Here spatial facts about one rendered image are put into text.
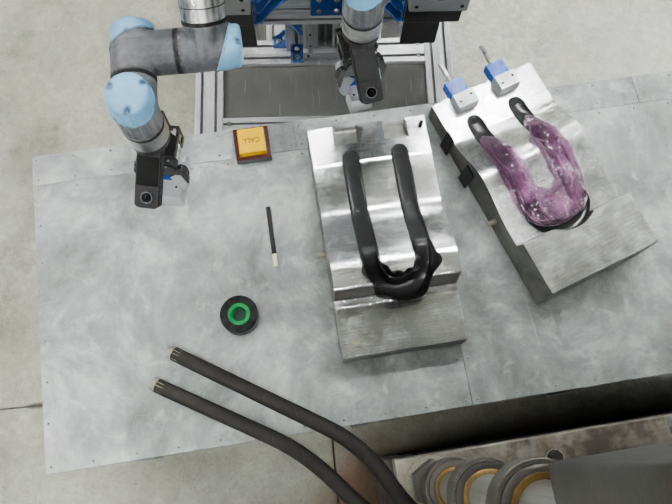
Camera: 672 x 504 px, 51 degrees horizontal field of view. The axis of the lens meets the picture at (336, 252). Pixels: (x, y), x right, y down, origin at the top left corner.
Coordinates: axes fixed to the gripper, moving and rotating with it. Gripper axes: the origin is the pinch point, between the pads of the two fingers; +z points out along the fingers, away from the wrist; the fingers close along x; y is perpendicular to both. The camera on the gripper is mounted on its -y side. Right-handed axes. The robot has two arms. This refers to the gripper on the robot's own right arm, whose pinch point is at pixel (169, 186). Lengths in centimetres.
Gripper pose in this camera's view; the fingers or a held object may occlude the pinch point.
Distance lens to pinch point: 148.5
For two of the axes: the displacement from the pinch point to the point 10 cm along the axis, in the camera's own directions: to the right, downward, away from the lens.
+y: 0.9, -9.6, 2.8
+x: -10.0, -0.9, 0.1
